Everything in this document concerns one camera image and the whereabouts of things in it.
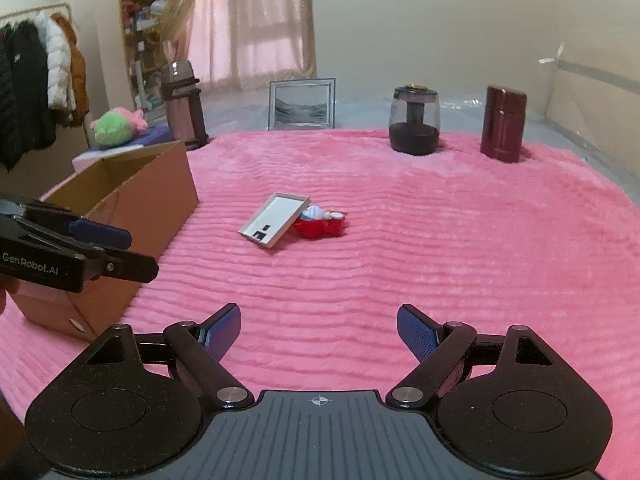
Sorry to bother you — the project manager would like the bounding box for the clothes rack rail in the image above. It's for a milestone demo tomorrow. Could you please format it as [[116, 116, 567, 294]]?
[[0, 2, 72, 26]]

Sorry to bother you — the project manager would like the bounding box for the white puffer jacket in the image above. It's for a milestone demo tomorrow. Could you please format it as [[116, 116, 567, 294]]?
[[35, 12, 77, 112]]

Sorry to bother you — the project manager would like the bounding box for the red toy figurine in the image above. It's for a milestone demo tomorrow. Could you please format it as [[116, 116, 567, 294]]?
[[292, 205, 349, 239]]

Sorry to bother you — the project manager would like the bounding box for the pink curtain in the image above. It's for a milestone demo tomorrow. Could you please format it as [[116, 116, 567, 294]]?
[[157, 0, 318, 94]]

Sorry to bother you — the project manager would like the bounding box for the dark glass jar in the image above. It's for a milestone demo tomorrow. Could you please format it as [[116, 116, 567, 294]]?
[[388, 83, 442, 156]]

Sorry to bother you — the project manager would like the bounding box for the brown jacket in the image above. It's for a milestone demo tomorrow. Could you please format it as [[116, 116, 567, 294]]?
[[50, 12, 91, 129]]

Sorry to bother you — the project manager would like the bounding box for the maroon flask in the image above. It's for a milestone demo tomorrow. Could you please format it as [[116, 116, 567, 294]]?
[[480, 85, 529, 164]]

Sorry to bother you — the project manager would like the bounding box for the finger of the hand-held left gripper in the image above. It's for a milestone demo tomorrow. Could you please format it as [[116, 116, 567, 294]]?
[[50, 239, 160, 284], [22, 204, 132, 252]]

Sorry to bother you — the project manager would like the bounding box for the pink blanket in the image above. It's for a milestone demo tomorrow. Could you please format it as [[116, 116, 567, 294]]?
[[0, 129, 640, 480]]

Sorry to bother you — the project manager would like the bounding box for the white flat box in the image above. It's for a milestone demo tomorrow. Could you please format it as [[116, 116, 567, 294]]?
[[238, 192, 312, 251]]

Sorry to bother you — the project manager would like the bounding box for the purple box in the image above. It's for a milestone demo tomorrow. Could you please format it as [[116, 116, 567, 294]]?
[[125, 125, 177, 149]]

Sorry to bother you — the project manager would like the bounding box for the black jacket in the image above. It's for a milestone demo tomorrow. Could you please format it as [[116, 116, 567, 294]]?
[[0, 20, 59, 174]]

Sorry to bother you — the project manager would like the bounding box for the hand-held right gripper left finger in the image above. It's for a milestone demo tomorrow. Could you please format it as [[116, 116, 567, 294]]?
[[87, 303, 254, 409]]

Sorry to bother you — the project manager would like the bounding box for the wooden bookshelf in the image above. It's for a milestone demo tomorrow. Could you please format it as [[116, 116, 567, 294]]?
[[117, 0, 173, 111]]

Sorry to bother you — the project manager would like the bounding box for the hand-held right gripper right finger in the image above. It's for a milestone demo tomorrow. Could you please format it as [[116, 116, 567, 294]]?
[[387, 304, 554, 409]]

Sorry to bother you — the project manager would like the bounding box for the glass sand picture frame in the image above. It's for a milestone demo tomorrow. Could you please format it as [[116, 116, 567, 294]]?
[[268, 77, 337, 132]]

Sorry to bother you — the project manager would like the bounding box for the tan standing fan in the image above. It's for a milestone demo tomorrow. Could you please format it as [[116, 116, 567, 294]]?
[[157, 0, 199, 66]]

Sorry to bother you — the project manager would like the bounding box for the brown cardboard box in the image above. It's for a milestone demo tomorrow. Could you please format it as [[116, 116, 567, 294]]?
[[10, 140, 201, 342]]

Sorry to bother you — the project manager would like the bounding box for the green plush toy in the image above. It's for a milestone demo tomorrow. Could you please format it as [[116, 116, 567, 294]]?
[[90, 106, 150, 149]]

